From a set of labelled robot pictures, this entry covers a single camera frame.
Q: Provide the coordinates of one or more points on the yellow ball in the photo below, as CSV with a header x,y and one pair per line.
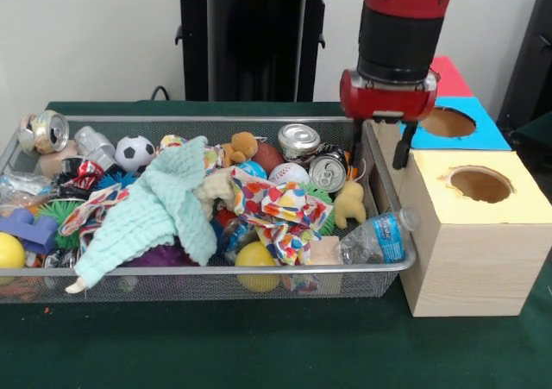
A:
x,y
10,251
254,257

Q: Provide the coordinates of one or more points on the mint green knitted cloth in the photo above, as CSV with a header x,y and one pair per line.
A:
x,y
146,208

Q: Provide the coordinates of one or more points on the silver drink can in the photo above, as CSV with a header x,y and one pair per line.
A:
x,y
299,138

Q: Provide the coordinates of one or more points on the clear mesh bin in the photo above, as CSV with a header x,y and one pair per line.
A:
x,y
267,126

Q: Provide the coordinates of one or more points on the black and white soccer ball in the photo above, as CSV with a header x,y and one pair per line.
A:
x,y
134,154

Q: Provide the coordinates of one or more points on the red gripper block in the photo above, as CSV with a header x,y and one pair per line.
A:
x,y
388,102

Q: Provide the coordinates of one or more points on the purple toy block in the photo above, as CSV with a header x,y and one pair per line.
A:
x,y
39,234

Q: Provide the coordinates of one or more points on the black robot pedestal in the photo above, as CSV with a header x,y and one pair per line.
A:
x,y
241,39

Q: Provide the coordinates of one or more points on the clear plastic water bottle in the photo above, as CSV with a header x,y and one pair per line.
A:
x,y
379,238

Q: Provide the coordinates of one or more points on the brown plush bear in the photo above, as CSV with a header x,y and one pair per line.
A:
x,y
243,145

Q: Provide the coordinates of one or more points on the colourful dotted cloth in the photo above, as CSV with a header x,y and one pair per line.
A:
x,y
284,208

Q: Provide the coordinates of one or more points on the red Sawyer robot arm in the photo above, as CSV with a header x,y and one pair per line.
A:
x,y
401,39

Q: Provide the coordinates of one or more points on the wooden box with three holes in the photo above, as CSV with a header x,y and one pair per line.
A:
x,y
474,264

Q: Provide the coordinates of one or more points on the crushed colourful drink can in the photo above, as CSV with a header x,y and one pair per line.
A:
x,y
45,130

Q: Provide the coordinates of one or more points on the dark green tablecloth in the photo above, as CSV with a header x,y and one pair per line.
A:
x,y
259,346

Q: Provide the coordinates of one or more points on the green covered side table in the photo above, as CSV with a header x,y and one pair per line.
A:
x,y
537,134

